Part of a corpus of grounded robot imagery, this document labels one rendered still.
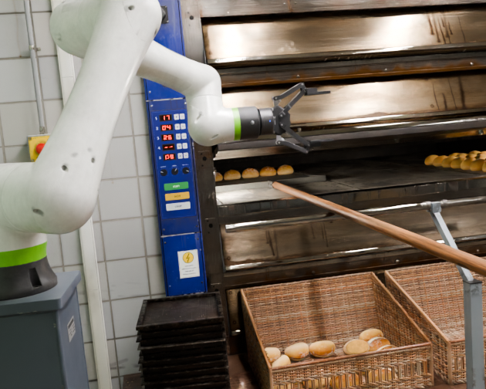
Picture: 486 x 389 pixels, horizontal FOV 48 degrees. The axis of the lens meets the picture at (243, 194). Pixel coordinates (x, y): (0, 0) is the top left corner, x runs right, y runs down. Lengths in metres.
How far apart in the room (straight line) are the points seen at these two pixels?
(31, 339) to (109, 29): 0.60
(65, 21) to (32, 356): 0.68
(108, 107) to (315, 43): 1.29
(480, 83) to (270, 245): 1.09
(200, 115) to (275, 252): 0.85
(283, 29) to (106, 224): 1.00
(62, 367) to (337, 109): 1.48
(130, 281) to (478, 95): 1.58
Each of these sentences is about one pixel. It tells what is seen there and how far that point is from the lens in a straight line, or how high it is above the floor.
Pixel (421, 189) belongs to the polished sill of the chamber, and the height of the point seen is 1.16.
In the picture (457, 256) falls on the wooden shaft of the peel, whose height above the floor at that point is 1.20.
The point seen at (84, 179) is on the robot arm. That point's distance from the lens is 0.98.
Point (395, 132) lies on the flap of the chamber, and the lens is 2.14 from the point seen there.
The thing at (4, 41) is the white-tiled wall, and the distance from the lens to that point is 2.16.
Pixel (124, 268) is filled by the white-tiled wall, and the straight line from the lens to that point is 2.15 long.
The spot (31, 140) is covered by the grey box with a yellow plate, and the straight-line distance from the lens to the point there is 2.05.
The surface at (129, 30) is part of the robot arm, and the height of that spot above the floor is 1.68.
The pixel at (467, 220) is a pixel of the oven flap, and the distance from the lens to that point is 2.49.
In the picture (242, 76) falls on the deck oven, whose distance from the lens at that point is 2.13.
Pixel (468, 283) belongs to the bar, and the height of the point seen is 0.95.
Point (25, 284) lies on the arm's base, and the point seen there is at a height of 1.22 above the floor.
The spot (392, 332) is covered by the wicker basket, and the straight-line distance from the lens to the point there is 2.22.
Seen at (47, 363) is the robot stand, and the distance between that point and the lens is 1.13.
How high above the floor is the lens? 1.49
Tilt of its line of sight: 7 degrees down
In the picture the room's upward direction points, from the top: 5 degrees counter-clockwise
